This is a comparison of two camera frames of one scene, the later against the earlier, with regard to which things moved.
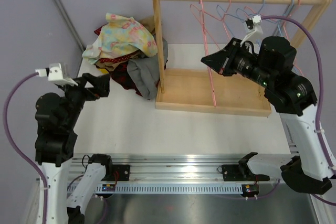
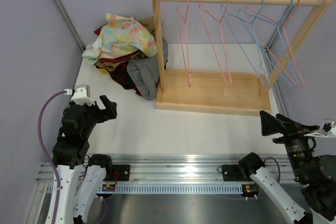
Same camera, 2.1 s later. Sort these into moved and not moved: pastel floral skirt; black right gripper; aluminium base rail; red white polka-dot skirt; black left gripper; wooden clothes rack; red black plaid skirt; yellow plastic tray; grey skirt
Moved: black left gripper; black right gripper
Not moved: aluminium base rail; red black plaid skirt; yellow plastic tray; pastel floral skirt; grey skirt; wooden clothes rack; red white polka-dot skirt
